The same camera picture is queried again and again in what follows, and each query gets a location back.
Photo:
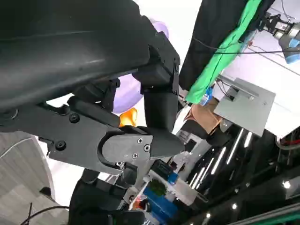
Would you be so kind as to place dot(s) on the brown cardboard box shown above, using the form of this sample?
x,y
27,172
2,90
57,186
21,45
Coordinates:
x,y
204,114

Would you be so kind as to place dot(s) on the blue storage box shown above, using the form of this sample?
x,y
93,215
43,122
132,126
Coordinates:
x,y
161,206

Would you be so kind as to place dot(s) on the lilac plate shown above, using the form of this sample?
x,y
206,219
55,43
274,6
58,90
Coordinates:
x,y
127,93

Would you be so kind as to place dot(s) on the grey metal panel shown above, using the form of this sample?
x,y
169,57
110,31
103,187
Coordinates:
x,y
246,107

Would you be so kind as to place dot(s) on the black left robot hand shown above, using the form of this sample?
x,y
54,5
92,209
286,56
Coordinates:
x,y
70,47

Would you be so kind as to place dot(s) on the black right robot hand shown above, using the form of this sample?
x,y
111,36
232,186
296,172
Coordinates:
x,y
93,201

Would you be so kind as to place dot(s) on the green cloth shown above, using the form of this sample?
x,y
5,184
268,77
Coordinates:
x,y
218,61

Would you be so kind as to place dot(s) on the orange white toy bread roll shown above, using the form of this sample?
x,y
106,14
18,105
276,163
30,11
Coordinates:
x,y
129,117

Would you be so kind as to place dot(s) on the small blue plastic item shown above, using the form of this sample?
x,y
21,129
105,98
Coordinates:
x,y
207,96

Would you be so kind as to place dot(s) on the black curtain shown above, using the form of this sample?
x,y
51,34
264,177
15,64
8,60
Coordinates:
x,y
211,30

